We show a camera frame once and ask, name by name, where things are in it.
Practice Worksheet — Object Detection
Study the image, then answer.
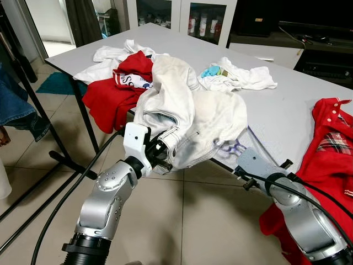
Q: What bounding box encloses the purple plastic clothes hanger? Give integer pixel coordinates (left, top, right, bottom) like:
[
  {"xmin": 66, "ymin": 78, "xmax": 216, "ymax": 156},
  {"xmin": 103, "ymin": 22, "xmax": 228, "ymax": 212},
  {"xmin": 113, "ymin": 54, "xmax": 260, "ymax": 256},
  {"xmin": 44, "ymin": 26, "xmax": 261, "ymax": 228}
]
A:
[{"xmin": 212, "ymin": 126, "xmax": 268, "ymax": 161}]

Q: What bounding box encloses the cream denim jacket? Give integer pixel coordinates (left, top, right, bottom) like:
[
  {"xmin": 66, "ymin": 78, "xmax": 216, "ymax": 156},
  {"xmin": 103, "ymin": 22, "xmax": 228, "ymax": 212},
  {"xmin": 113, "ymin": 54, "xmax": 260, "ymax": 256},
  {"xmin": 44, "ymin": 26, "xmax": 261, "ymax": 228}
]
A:
[{"xmin": 134, "ymin": 54, "xmax": 249, "ymax": 176}]

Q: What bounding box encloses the red sweater with white band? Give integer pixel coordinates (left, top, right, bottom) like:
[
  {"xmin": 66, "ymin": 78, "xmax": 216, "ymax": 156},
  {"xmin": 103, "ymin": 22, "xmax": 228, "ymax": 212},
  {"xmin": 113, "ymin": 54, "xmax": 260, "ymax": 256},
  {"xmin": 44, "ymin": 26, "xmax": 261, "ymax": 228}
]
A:
[{"xmin": 82, "ymin": 51, "xmax": 155, "ymax": 134}]

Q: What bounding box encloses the black table leg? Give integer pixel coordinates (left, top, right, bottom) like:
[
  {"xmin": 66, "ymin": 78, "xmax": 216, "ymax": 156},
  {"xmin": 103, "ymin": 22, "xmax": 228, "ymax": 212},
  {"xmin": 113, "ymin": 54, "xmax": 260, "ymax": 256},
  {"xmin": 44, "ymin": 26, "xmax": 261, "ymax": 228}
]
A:
[{"xmin": 69, "ymin": 77, "xmax": 101, "ymax": 155}]

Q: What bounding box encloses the red polo shirt plaid trim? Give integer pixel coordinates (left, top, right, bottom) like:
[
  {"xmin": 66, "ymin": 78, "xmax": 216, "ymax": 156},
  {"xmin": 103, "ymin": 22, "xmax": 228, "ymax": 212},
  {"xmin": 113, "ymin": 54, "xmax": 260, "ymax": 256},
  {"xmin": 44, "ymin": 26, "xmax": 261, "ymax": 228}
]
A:
[{"xmin": 259, "ymin": 98, "xmax": 353, "ymax": 265}]

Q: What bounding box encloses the white long-sleeve shirt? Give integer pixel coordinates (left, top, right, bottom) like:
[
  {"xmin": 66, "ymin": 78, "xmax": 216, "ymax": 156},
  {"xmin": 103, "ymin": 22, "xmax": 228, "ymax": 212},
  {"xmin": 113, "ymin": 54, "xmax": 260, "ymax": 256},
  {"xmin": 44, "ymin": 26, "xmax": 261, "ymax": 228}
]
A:
[{"xmin": 73, "ymin": 39, "xmax": 169, "ymax": 84}]

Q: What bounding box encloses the teal floor mat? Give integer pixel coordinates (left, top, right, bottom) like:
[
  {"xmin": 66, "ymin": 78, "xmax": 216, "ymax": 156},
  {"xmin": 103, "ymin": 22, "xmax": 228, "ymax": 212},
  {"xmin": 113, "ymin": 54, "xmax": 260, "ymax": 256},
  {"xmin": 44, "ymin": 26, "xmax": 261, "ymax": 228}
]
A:
[{"xmin": 36, "ymin": 72, "xmax": 89, "ymax": 96}]

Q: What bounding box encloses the white drawer unit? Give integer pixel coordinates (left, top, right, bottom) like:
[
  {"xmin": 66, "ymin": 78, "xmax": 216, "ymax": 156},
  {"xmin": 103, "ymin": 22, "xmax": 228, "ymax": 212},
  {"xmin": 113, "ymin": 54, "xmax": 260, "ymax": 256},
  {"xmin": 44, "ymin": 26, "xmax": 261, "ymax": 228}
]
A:
[{"xmin": 227, "ymin": 41, "xmax": 304, "ymax": 70}]

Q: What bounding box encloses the white cabinet with glass doors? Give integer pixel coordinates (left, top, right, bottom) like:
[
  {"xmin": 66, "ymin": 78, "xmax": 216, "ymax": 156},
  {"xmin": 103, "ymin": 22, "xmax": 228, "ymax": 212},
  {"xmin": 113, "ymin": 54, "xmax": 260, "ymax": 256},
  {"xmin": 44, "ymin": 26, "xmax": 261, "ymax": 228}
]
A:
[{"xmin": 127, "ymin": 0, "xmax": 238, "ymax": 47}]

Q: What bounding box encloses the black low TV bench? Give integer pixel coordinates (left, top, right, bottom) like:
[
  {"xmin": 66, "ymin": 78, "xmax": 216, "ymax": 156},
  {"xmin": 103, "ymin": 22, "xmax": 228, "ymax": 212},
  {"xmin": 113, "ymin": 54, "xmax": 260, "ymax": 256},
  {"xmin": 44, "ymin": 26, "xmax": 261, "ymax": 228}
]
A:
[{"xmin": 279, "ymin": 21, "xmax": 353, "ymax": 83}]

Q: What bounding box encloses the dark grey curtain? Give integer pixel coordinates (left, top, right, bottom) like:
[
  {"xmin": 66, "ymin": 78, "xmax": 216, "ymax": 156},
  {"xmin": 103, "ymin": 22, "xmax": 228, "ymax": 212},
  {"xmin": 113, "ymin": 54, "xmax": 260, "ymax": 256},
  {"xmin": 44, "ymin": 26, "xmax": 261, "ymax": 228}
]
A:
[{"xmin": 65, "ymin": 0, "xmax": 105, "ymax": 47}]

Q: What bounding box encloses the person leg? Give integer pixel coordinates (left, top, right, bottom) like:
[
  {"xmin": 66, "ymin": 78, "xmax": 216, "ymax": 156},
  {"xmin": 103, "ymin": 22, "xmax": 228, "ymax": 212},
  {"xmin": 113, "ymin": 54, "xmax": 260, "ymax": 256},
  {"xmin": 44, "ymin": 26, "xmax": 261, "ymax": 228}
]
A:
[{"xmin": 0, "ymin": 124, "xmax": 14, "ymax": 200}]

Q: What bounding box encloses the tall black cabinet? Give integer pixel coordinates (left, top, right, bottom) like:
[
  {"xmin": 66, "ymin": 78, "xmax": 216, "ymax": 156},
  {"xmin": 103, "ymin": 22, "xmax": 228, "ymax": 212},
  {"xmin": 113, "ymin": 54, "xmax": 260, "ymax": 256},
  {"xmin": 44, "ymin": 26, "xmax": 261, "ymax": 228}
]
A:
[{"xmin": 229, "ymin": 0, "xmax": 353, "ymax": 47}]

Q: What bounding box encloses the glass balcony door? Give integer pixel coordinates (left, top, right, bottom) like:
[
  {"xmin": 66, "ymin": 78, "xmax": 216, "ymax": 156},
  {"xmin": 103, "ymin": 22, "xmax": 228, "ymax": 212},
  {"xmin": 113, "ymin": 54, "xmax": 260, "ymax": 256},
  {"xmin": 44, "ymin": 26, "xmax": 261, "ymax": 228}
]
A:
[{"xmin": 22, "ymin": 0, "xmax": 78, "ymax": 56}]

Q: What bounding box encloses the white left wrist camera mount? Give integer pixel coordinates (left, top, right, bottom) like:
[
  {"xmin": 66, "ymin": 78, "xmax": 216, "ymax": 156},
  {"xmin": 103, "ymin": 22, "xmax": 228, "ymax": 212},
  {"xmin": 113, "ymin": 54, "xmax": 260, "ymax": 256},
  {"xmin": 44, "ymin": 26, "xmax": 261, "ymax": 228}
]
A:
[{"xmin": 122, "ymin": 122, "xmax": 151, "ymax": 162}]

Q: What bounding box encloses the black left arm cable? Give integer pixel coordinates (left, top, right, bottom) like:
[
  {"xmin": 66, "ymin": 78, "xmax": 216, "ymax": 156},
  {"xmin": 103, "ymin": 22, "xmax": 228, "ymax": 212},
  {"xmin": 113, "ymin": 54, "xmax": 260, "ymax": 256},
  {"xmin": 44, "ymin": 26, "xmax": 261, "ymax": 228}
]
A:
[{"xmin": 30, "ymin": 130, "xmax": 125, "ymax": 265}]

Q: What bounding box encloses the clothes rack frame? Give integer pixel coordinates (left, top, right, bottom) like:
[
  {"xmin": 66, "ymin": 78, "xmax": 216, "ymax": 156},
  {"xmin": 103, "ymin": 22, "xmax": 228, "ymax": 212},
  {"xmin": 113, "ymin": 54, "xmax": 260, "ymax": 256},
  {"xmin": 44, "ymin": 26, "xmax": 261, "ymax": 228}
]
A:
[{"xmin": 0, "ymin": 0, "xmax": 100, "ymax": 249}]

